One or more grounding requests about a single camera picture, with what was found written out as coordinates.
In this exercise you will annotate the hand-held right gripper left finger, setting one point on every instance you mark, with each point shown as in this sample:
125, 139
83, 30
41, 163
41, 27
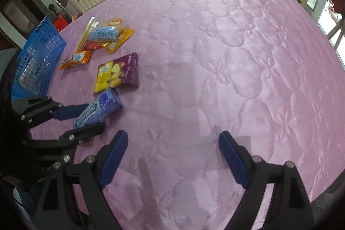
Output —
114, 157

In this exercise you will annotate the purple snack packet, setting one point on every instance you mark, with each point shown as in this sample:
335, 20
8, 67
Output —
121, 71

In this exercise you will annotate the small orange snack packet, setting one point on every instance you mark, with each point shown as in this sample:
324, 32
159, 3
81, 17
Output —
75, 59

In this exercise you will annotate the light blue snack packet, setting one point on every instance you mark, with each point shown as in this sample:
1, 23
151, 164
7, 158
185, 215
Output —
103, 33

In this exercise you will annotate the red snack packet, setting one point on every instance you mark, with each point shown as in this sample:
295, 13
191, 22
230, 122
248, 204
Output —
93, 45

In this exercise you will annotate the clear packet of sticks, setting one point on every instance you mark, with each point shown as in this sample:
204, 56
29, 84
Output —
85, 33

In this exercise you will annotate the small brown wall disc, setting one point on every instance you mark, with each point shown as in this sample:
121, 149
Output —
62, 1

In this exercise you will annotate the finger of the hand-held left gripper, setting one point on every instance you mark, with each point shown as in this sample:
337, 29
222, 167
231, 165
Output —
80, 134
71, 112

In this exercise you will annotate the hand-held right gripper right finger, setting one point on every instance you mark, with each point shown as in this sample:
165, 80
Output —
233, 157

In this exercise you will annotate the blue plastic basket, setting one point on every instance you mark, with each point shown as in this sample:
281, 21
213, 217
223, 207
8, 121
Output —
37, 57

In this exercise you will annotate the pink quilted tablecloth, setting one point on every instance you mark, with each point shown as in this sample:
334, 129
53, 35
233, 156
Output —
215, 57

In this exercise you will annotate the red bag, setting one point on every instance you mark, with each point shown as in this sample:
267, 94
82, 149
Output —
60, 23

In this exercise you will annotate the long orange snack packet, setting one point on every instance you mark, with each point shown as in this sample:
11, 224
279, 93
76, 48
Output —
120, 40

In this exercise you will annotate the blue chewing gum pack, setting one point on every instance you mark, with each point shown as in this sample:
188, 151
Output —
98, 107

